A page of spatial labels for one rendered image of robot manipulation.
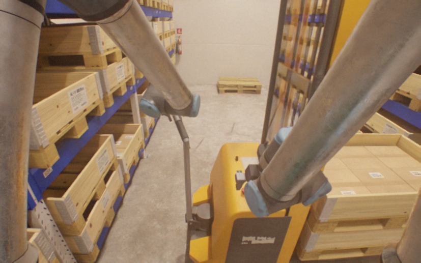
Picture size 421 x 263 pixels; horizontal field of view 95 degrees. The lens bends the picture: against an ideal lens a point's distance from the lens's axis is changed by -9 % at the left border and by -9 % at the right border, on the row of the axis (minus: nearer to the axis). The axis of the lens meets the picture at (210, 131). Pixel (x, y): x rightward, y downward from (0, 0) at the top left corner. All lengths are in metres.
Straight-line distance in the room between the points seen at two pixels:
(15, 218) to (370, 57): 0.57
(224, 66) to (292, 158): 6.60
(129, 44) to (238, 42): 6.47
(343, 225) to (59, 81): 2.41
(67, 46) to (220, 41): 5.27
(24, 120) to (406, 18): 0.52
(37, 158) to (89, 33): 1.04
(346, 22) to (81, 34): 1.77
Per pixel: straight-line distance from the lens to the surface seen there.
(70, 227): 1.71
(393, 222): 1.95
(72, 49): 2.08
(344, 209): 1.59
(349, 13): 1.09
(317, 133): 0.35
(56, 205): 1.58
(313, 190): 0.60
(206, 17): 6.79
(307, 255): 1.90
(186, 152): 1.44
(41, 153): 1.38
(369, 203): 1.66
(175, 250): 2.25
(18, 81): 0.44
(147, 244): 2.32
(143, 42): 0.48
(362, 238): 1.96
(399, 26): 0.29
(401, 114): 3.00
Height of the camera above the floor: 1.90
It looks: 28 degrees down
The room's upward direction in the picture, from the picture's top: 1 degrees clockwise
